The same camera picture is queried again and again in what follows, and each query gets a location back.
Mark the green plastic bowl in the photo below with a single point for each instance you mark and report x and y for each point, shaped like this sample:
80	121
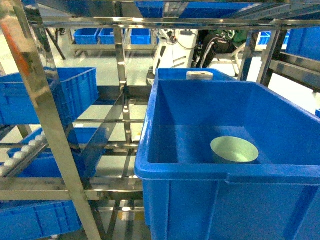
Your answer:
233	150

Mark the stainless steel shelf rack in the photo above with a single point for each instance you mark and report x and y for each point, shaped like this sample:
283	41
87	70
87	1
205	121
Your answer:
104	169

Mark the lower left blue bin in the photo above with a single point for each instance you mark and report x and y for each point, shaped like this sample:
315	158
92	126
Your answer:
32	220

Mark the right upper blue bin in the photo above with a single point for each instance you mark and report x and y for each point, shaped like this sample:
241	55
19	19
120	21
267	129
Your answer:
304	42

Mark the far small blue bin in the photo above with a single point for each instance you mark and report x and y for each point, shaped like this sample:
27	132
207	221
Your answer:
86	36

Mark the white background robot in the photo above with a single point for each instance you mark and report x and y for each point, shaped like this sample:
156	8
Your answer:
175	50

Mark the central blue plastic bin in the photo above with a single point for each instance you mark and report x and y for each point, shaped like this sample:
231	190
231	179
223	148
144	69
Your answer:
189	197

